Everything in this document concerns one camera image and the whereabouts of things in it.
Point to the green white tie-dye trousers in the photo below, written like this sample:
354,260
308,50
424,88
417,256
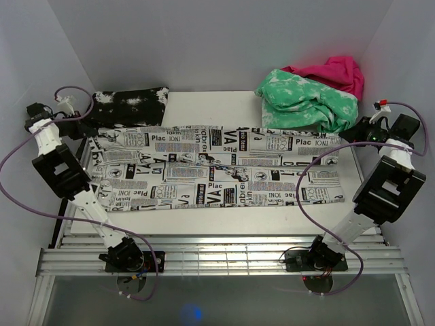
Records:
291,101

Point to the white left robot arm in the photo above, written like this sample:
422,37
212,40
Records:
68,179

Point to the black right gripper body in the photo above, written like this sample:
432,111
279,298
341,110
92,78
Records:
369,132

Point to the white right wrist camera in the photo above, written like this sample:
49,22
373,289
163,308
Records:
382,110

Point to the newspaper print trousers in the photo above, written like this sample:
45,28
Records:
190,167

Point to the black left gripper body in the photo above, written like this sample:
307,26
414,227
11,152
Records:
71,128

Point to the aluminium rail frame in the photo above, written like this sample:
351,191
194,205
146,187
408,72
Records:
200,242

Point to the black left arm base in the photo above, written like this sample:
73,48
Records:
126,258

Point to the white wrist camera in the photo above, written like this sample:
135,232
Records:
382,110
66,105

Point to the pink trousers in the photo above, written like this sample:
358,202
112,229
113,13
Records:
339,72

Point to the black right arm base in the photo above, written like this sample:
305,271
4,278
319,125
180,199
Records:
306,261

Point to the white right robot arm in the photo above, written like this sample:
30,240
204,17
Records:
382,197

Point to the folded black white trousers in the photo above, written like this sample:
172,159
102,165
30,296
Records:
128,109

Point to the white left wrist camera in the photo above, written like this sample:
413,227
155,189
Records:
66,105

